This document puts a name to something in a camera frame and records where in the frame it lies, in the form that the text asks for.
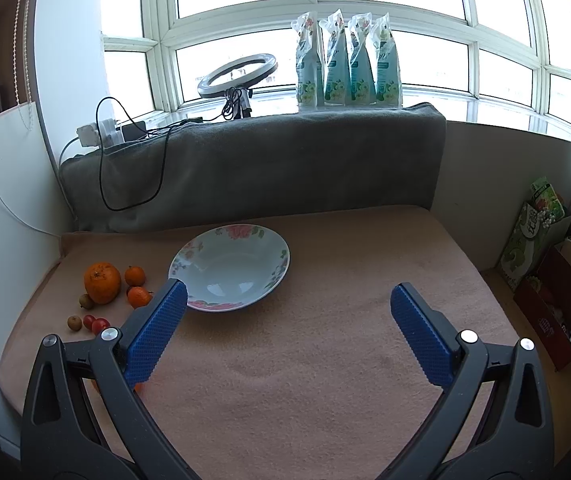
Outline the oval red cherry tomato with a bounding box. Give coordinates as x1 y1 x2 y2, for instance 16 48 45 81
90 318 111 336

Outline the brown longan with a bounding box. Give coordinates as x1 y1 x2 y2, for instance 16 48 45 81
66 315 83 332
78 294 95 310

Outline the round red cherry tomato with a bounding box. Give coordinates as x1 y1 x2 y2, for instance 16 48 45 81
83 314 96 330

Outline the large rough orange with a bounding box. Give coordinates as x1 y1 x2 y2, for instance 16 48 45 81
84 262 122 304

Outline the small tangerine with stem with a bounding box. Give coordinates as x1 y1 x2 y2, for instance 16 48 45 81
124 266 147 287

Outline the smooth bright orange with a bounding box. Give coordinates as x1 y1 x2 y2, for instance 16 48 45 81
90 379 144 394

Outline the brown cardboard box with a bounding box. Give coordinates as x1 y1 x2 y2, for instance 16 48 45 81
513 240 571 372

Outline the white power strip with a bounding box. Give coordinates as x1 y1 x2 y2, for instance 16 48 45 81
76 118 125 148

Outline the floral white ceramic plate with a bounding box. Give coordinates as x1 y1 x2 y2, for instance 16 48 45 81
168 223 291 312

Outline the black power adapter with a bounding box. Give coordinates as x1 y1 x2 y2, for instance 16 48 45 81
121 122 148 142

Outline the green printed carton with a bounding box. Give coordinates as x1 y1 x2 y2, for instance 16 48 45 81
496 177 571 292

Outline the grey folded blanket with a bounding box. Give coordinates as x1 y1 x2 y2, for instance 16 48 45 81
60 103 447 233

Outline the refill pouch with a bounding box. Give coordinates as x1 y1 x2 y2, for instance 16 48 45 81
347 13 374 105
370 13 403 108
291 11 323 110
319 9 349 105

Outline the black cable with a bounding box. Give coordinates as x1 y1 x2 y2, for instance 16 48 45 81
96 95 227 213

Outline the beaded blind cord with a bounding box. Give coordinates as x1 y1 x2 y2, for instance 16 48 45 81
10 0 34 131

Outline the ring light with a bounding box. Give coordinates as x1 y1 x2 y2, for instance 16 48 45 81
198 53 278 120

